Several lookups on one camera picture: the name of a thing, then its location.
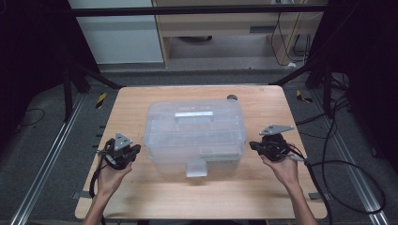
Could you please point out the aluminium floor rail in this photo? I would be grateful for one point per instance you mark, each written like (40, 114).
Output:
(47, 162)
(356, 184)

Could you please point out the dark round table cap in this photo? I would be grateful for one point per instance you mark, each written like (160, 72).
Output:
(232, 97)

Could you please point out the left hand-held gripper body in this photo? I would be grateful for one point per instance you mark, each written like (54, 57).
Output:
(117, 156)

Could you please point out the light wooden desk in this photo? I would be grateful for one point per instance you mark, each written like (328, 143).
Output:
(219, 25)

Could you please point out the white plug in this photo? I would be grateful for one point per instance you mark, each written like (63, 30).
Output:
(291, 65)

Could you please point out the yellow black tape strip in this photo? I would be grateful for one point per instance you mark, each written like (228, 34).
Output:
(101, 100)
(302, 97)

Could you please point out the black metal stand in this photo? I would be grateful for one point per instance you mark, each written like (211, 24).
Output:
(327, 90)
(67, 93)

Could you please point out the person's right hand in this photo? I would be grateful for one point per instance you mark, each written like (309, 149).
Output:
(286, 172)

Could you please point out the clear plastic storage box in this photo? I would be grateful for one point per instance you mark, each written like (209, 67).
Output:
(194, 137)

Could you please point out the black horizontal bar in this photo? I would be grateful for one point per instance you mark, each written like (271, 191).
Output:
(187, 10)

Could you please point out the person's left hand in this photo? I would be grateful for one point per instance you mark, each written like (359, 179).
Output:
(111, 179)

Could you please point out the white cabinet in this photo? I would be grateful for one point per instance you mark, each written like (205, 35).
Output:
(119, 34)

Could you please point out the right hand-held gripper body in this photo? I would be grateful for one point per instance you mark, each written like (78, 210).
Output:
(275, 146)

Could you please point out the grey tape strip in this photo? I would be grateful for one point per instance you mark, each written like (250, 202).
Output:
(79, 194)
(314, 196)

